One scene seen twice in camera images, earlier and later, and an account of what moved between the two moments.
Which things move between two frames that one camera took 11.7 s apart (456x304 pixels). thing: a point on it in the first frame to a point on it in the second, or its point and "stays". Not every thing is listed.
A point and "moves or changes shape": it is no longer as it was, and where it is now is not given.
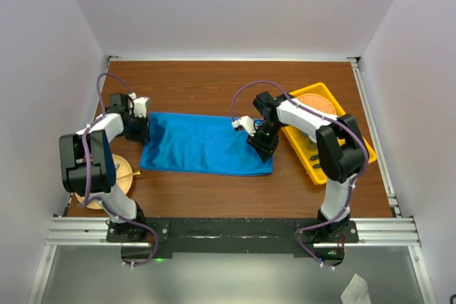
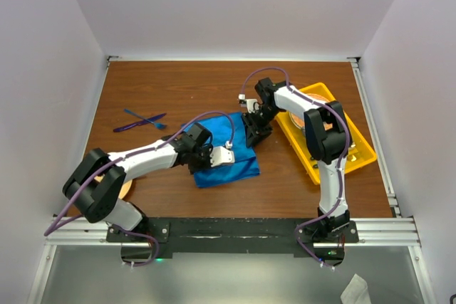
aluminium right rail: [390, 194] stays
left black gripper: [143, 135] to [207, 164]
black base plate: [164, 236] stays
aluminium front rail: [370, 231] stays
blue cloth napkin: [200, 145] moves or changes shape
